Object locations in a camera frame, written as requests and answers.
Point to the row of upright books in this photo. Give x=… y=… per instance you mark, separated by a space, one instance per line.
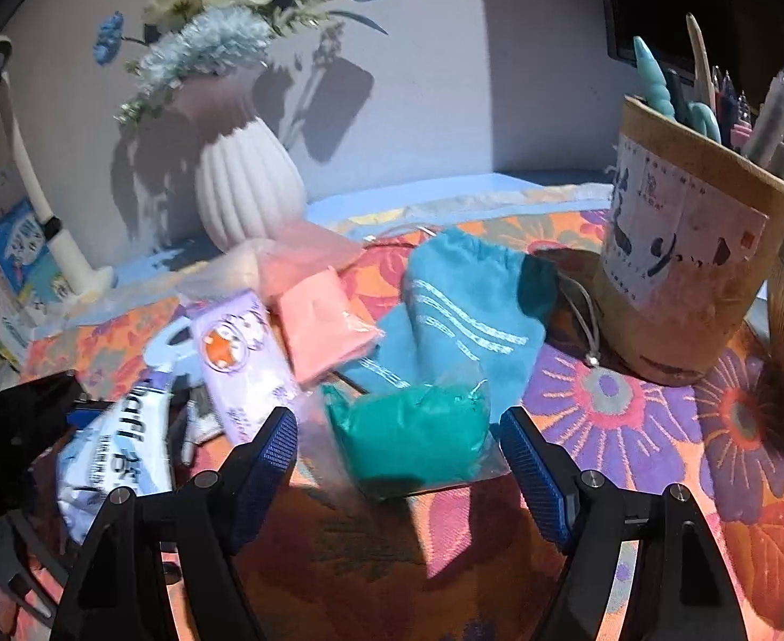
x=18 y=240

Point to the pale pink packet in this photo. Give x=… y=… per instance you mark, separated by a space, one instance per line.
x=305 y=254

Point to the floral tablecloth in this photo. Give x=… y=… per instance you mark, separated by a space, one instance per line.
x=632 y=427

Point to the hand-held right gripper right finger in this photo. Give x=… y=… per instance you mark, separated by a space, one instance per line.
x=532 y=467

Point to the white ribbed vase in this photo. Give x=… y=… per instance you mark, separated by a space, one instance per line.
x=245 y=173

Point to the black monitor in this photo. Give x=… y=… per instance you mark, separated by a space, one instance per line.
x=699 y=0

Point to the bunch of pens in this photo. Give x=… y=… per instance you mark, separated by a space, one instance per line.
x=656 y=80

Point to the bamboo pen holder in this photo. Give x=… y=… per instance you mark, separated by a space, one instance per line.
x=686 y=267

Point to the green mask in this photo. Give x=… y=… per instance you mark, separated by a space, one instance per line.
x=405 y=434

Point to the artificial flower bouquet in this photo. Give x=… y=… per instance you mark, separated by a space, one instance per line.
x=198 y=47

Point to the white lamp stand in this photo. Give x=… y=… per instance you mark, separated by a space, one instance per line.
x=65 y=254

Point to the purple tissue pack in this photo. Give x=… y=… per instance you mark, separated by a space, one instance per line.
x=232 y=360

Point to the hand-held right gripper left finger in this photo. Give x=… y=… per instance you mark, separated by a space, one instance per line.
x=268 y=474

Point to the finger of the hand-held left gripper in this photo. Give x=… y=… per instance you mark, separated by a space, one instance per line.
x=61 y=397

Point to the white and blue wipes packet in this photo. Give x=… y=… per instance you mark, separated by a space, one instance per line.
x=105 y=461

